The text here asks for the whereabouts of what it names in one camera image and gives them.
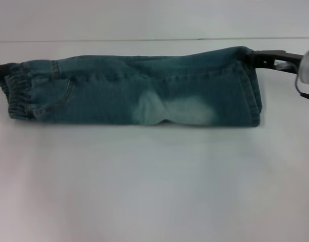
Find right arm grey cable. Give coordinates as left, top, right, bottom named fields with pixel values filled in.
left=293, top=75, right=309, bottom=102

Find blue denim shorts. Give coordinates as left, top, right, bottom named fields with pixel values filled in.
left=3, top=45, right=264, bottom=127

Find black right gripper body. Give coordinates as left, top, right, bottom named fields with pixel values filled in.
left=254, top=49, right=304, bottom=69

